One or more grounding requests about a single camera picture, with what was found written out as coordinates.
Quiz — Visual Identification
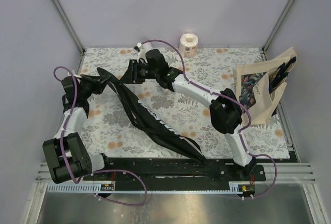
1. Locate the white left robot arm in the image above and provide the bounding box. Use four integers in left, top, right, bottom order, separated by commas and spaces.
42, 74, 112, 184

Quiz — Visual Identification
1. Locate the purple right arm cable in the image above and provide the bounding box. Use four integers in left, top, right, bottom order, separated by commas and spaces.
138, 39, 277, 199

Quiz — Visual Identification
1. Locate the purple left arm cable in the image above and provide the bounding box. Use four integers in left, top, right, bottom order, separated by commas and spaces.
53, 66, 81, 184

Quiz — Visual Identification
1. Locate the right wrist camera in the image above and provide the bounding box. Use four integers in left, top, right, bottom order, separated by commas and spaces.
134, 42, 145, 59

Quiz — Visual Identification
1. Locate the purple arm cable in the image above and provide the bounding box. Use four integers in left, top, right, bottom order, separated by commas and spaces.
53, 66, 81, 184
138, 39, 277, 199

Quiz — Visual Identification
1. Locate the floral table mat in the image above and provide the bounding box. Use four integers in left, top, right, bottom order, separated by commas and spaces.
55, 47, 290, 159

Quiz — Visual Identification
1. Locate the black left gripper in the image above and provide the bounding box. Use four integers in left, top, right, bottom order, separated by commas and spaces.
80, 74, 111, 99

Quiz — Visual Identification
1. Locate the pink toilet paper roll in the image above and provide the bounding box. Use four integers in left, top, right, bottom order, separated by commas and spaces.
179, 33, 199, 58

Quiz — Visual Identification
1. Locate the white shuttlecock tube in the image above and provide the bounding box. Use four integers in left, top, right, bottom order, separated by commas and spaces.
141, 42, 154, 53

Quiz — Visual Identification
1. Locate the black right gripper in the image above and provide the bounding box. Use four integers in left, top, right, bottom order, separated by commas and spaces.
118, 60, 159, 85

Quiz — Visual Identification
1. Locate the beige tote bag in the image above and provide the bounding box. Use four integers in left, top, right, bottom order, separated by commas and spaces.
236, 47, 297, 125

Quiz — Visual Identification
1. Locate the black racket bag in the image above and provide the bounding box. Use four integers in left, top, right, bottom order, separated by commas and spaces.
97, 67, 206, 164

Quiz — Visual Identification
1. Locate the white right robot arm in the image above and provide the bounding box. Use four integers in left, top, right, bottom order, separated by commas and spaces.
120, 49, 254, 181

